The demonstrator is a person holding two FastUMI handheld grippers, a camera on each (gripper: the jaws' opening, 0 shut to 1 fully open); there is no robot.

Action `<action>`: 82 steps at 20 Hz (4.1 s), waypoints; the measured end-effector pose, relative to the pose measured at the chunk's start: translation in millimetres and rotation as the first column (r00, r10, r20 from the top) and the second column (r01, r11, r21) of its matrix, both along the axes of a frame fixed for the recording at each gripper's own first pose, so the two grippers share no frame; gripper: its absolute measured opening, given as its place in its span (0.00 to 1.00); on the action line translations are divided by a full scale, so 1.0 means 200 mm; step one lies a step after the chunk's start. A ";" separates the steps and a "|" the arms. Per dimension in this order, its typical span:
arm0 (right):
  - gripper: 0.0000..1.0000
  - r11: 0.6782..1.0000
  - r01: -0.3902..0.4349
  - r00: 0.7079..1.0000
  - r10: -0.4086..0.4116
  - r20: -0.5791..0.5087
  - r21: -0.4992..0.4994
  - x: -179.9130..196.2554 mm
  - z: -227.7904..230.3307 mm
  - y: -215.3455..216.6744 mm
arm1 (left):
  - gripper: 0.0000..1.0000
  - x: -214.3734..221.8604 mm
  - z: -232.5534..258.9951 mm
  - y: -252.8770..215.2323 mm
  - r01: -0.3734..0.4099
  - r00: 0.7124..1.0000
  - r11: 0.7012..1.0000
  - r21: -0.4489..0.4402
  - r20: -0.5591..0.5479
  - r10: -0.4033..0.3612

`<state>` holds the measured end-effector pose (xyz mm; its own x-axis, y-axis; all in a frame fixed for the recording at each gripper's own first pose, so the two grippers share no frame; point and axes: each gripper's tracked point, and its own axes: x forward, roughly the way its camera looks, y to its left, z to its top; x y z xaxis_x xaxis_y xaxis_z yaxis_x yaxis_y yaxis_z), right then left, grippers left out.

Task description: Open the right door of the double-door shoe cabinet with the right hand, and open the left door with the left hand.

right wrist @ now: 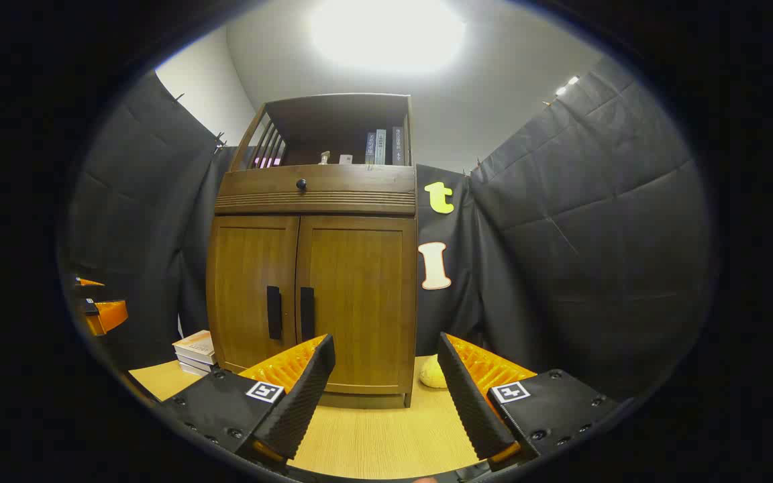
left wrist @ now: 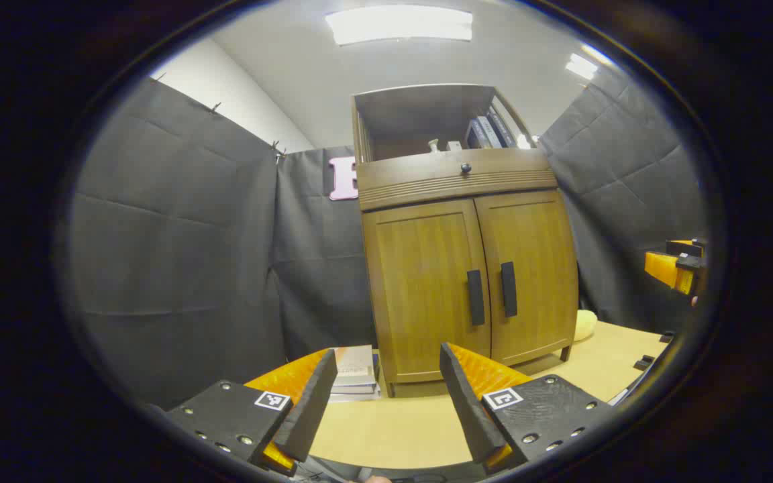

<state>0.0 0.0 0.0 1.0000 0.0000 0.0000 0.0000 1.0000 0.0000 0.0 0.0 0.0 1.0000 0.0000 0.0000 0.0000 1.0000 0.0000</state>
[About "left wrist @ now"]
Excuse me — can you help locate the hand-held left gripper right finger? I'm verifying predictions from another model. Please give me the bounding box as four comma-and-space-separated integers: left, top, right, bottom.
439, 342, 619, 476

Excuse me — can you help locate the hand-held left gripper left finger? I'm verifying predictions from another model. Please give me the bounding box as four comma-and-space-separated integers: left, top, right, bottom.
165, 347, 339, 478

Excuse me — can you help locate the wooden shoe cabinet door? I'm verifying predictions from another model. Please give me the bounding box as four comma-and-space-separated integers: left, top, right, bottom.
362, 199, 493, 384
474, 189, 579, 367

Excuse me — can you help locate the wooden double-door shoe cabinet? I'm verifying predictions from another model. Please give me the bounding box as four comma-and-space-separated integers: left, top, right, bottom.
352, 83, 580, 398

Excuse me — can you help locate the beige cover book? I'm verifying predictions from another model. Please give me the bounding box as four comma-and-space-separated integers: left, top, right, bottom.
333, 345, 377, 388

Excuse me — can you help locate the pale yellow soft object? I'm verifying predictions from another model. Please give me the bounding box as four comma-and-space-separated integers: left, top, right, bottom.
574, 310, 597, 343

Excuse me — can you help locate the small ceiling light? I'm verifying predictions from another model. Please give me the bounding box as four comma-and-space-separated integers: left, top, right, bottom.
564, 52, 599, 81

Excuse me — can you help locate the black backdrop cloth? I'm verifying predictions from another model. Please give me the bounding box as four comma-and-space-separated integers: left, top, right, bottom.
68, 64, 709, 410

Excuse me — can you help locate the grey blue book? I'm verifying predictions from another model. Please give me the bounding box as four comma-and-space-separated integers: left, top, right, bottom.
477, 115, 503, 148

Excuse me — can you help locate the large rectangular ceiling light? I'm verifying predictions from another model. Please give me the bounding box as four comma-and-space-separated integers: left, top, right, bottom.
325, 5, 474, 46

